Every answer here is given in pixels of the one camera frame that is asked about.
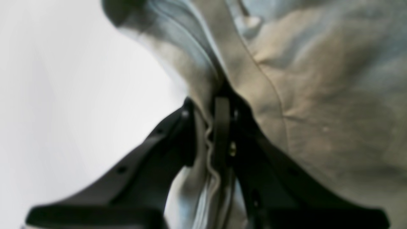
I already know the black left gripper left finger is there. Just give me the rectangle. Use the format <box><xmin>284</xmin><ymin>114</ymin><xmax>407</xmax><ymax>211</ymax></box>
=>
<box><xmin>25</xmin><ymin>98</ymin><xmax>196</xmax><ymax>229</ymax></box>

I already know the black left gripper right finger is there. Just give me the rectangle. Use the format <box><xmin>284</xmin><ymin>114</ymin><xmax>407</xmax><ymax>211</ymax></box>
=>
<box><xmin>213</xmin><ymin>83</ymin><xmax>390</xmax><ymax>229</ymax></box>

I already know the beige t-shirt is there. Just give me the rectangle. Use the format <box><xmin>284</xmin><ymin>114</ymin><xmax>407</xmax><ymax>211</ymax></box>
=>
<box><xmin>102</xmin><ymin>0</ymin><xmax>406</xmax><ymax>229</ymax></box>

